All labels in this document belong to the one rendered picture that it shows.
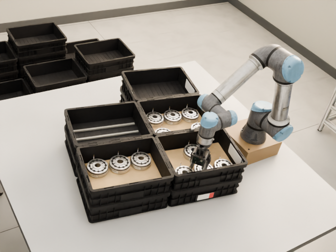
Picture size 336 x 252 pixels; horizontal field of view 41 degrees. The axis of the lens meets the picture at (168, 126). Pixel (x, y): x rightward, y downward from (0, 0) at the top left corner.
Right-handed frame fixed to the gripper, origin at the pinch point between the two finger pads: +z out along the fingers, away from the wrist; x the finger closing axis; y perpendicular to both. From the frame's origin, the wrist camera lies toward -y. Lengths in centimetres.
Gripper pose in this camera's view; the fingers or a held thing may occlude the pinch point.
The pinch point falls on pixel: (198, 168)
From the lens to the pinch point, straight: 229.9
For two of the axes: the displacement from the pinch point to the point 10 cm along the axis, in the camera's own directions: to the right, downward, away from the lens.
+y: -3.7, 5.5, -7.5
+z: -1.4, 7.7, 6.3
